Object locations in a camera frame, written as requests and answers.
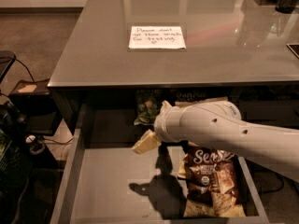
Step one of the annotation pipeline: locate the sea salt chip bag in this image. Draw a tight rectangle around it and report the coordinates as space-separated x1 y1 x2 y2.
175 97 228 107
178 142 245 217

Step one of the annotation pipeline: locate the white handwritten paper note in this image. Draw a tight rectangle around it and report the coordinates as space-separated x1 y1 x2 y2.
128 26 186 49

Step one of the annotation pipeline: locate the middle sea salt chip bag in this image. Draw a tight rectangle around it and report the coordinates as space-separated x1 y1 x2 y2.
175 97 228 107

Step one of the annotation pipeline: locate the black cable on floor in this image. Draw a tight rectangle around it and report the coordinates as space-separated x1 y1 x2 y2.
0 57 36 83

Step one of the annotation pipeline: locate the front sea salt chip bag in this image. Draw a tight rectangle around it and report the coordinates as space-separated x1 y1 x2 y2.
178 142 245 217

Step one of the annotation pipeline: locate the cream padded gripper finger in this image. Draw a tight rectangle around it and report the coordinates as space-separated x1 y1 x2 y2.
132 130 162 154
160 100 172 114

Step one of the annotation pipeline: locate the grey counter cabinet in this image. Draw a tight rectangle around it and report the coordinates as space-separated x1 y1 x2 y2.
49 0 299 128

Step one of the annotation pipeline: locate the green jalapeno chip bag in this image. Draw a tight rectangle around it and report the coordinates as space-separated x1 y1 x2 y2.
134 90 163 125

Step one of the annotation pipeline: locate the dark side stand with note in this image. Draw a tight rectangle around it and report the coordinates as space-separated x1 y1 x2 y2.
8 79 62 136

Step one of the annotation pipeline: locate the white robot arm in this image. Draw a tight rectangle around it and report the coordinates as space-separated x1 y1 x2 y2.
133 101 299 182

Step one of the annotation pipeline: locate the rear dark chip bag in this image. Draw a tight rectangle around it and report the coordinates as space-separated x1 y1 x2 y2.
175 90 206 102

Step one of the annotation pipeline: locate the dark equipment pile at left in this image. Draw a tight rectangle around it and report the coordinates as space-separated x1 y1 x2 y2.
0 101 34 224

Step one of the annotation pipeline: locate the dark tablet on counter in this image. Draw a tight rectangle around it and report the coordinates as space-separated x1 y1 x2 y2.
287 43 299 59

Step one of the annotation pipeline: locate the open grey bottom drawer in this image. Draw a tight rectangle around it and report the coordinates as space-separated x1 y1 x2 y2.
50 105 269 224

